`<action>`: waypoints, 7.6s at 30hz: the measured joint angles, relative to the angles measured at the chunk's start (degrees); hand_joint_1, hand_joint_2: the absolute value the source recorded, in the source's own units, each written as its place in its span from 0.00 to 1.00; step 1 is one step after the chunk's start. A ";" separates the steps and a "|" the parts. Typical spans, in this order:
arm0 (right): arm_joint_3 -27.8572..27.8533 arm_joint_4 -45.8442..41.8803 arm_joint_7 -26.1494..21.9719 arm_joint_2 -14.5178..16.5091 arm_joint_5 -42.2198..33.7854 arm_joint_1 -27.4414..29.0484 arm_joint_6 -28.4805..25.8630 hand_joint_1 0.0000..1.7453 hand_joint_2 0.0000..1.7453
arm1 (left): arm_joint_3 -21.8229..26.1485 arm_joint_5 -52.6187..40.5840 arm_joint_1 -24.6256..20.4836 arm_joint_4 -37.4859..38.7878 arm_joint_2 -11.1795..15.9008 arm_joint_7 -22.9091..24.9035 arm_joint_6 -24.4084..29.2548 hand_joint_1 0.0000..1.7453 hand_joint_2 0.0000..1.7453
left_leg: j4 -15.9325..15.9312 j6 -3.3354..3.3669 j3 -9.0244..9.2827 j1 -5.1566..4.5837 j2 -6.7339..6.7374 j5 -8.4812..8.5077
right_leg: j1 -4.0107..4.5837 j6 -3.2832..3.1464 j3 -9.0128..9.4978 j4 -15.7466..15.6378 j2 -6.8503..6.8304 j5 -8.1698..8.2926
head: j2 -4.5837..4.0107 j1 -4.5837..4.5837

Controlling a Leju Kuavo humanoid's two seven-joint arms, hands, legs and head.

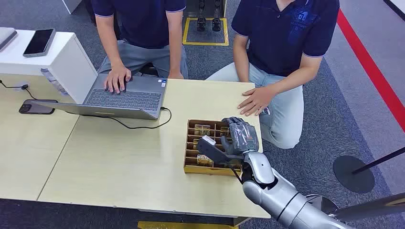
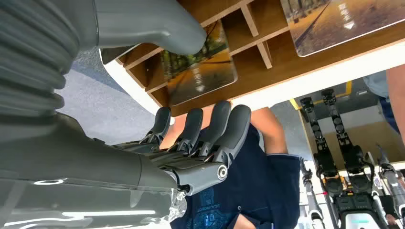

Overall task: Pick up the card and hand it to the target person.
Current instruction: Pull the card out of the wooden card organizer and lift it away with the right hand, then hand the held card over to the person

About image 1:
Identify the wooden card tray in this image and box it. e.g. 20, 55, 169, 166
183, 119, 243, 177

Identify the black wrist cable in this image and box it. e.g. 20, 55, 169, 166
230, 166, 244, 185

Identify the dark metal bar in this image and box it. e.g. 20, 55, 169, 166
329, 192, 405, 222

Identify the grey open laptop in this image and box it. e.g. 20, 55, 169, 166
31, 73, 168, 121

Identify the person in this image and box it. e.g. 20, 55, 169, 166
205, 0, 341, 150
91, 0, 189, 95

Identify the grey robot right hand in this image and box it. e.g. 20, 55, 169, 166
221, 116, 260, 156

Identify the person's right hand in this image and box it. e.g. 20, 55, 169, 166
103, 64, 132, 95

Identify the black laptop power cable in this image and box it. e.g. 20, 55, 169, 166
79, 106, 173, 130

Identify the grey closed laptop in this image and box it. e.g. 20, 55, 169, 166
0, 27, 18, 52

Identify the black stanchion pole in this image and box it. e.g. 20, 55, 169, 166
351, 146, 405, 175

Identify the yellow floor tape strip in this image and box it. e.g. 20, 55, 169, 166
137, 220, 238, 229

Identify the black smartphone with camera bump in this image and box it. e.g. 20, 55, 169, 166
18, 99, 59, 115

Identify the grey-framed smartphone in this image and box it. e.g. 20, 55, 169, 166
22, 28, 57, 58

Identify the white cabinet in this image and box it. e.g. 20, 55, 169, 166
0, 30, 98, 104

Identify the black stanchion base disc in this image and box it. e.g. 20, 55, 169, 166
332, 155, 376, 194

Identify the thin black charger cable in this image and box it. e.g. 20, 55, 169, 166
0, 79, 39, 101

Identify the background humanoid robot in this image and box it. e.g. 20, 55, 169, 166
196, 0, 223, 32

